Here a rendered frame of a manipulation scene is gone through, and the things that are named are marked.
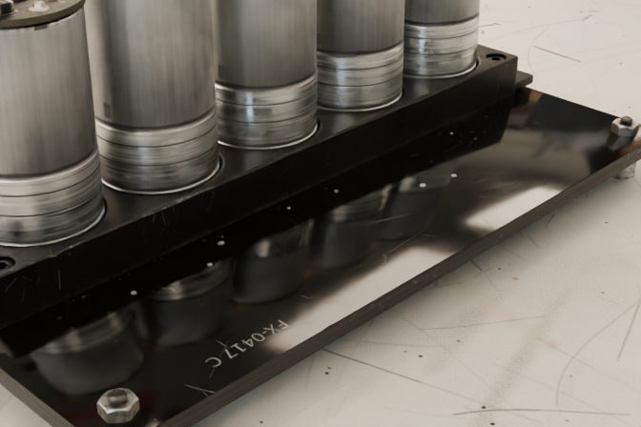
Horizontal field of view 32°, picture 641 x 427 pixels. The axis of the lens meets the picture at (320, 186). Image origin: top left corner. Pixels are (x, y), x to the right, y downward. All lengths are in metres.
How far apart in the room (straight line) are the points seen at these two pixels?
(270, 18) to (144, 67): 0.03
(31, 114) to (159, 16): 0.03
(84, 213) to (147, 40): 0.03
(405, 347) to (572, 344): 0.03
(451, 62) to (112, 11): 0.10
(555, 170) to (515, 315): 0.04
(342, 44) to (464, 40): 0.04
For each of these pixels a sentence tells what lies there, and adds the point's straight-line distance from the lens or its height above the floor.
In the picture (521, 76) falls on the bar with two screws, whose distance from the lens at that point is 0.29.
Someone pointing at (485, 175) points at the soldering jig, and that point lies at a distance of 0.24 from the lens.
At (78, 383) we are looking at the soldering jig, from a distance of 0.18.
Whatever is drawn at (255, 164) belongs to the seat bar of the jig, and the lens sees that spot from 0.22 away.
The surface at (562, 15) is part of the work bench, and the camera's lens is 0.39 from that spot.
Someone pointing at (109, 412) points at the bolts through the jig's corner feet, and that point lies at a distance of 0.17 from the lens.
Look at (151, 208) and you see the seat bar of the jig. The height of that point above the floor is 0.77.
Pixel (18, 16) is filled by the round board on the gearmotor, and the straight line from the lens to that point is 0.19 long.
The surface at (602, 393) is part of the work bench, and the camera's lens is 0.20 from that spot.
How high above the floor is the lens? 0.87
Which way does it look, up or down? 27 degrees down
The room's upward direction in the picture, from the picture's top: straight up
